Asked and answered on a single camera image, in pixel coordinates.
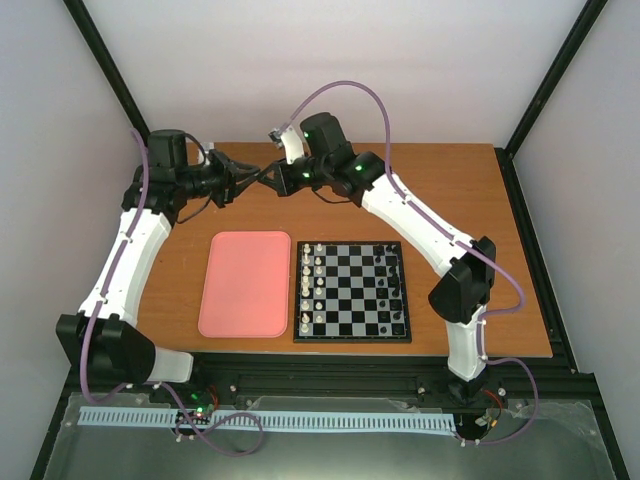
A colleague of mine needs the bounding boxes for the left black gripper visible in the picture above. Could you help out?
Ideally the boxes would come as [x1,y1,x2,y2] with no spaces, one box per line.
[179,149,261,209]

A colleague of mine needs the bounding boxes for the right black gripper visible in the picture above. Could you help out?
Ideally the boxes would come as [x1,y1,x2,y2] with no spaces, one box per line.
[257,157,330,198]

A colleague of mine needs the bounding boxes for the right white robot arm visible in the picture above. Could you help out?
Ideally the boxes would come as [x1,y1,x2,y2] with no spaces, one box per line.
[259,112,496,384]

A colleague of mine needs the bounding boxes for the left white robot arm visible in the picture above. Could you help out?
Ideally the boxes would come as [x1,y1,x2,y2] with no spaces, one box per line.
[56,130,260,404]

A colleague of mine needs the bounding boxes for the pink plastic tray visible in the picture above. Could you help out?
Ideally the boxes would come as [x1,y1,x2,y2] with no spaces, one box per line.
[198,231,291,339]

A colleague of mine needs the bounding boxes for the black white chessboard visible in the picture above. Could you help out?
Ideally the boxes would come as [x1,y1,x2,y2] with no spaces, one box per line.
[293,241,412,343]

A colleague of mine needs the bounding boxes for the light blue cable duct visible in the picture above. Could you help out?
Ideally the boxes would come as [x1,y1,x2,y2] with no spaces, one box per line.
[77,406,455,436]

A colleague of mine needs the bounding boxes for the black aluminium frame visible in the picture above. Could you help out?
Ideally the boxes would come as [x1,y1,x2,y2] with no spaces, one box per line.
[55,1,629,479]

